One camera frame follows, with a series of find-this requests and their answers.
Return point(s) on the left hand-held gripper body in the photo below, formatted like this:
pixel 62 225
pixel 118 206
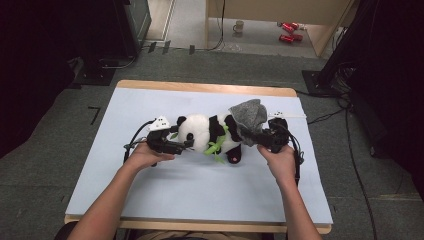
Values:
pixel 158 138

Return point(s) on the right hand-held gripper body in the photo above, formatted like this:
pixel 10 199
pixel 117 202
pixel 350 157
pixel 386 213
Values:
pixel 278 133

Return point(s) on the panda plush toy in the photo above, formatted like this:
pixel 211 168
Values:
pixel 196 128

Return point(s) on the grey fuzzy cloth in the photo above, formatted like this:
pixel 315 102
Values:
pixel 248 115

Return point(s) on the person's left hand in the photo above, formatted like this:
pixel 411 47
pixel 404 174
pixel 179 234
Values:
pixel 143 158

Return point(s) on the person's right hand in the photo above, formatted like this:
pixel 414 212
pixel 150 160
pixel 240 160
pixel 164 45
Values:
pixel 283 163

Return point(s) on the wooden table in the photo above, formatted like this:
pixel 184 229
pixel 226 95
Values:
pixel 200 87

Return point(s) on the black tape corner mark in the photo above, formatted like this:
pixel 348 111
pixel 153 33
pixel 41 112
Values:
pixel 96 113

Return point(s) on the black stand with pole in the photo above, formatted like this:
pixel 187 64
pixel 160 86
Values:
pixel 325 81

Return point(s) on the black tape strip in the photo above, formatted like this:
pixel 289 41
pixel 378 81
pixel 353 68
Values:
pixel 192 49
pixel 152 47
pixel 166 47

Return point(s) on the black stand base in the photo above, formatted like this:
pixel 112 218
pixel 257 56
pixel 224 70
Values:
pixel 95 75

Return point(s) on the person's lap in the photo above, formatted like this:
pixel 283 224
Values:
pixel 196 236

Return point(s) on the red soda can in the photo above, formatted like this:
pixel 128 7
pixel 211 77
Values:
pixel 286 38
pixel 298 37
pixel 287 28
pixel 295 25

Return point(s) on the clear plastic bag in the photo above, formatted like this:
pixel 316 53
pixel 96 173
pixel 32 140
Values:
pixel 231 47

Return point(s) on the dark equipment cabinet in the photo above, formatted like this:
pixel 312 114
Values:
pixel 133 23

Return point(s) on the beige mug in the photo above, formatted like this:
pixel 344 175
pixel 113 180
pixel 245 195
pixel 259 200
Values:
pixel 238 26

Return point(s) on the black curtain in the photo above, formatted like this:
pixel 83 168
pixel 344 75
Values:
pixel 393 83
pixel 30 66

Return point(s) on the beige wooden cabinet frame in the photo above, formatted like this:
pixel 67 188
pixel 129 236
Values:
pixel 266 8

